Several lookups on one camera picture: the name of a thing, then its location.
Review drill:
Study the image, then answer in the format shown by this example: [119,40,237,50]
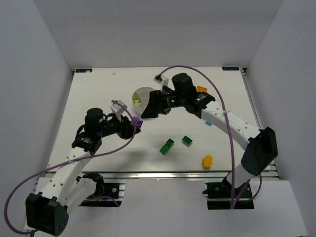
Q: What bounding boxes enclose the purple lego brick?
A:
[132,117,143,129]

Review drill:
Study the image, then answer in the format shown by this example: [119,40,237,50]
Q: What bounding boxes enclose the lime green lego brick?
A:
[133,97,141,106]

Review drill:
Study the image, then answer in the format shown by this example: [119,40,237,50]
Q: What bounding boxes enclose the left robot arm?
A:
[26,105,141,237]

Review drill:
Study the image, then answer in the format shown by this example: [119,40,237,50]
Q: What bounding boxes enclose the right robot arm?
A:
[141,73,278,189]

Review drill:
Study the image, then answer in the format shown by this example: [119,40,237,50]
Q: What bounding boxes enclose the white round divided container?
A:
[132,87,154,115]

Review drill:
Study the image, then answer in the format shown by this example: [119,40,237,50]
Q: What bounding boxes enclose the green stacked lego bricks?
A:
[159,139,174,155]

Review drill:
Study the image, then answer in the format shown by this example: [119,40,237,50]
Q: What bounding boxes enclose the dark green lego brick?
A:
[182,136,193,147]

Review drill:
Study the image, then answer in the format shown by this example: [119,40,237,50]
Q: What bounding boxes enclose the orange lego brick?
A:
[196,86,208,92]

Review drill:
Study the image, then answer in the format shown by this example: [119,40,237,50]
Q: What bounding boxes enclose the large cyan lego brick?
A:
[205,121,213,126]

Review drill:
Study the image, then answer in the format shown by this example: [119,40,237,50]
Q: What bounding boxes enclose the yellow round lego piece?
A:
[201,155,213,170]

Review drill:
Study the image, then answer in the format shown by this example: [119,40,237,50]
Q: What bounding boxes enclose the left blue corner sticker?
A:
[75,68,92,73]

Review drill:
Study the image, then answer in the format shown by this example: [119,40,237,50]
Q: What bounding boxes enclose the blue corner sticker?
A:
[222,67,239,71]
[75,68,92,73]

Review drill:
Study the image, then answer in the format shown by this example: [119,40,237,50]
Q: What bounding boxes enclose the right blue corner sticker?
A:
[222,67,239,71]

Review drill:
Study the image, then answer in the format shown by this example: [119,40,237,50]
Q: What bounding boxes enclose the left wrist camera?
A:
[110,100,127,122]

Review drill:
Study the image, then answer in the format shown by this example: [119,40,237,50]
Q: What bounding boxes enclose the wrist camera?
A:
[154,75,169,93]
[110,100,127,122]

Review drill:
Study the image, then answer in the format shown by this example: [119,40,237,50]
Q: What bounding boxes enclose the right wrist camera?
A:
[154,75,169,93]

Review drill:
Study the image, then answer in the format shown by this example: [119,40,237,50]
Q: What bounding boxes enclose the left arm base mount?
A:
[76,173,125,207]

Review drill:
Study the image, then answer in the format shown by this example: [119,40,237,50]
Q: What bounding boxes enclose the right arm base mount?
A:
[202,182,254,210]

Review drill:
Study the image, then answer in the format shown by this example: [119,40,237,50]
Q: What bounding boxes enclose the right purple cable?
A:
[159,65,263,210]

